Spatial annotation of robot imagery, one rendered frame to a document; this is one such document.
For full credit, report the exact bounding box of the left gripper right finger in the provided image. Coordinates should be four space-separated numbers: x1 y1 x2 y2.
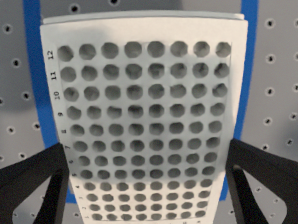
225 138 298 224

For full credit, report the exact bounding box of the blue tape outline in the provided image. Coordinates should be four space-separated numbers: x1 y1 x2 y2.
24 0 257 200

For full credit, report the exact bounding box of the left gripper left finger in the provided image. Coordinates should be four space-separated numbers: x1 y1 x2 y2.
0 142 70 224

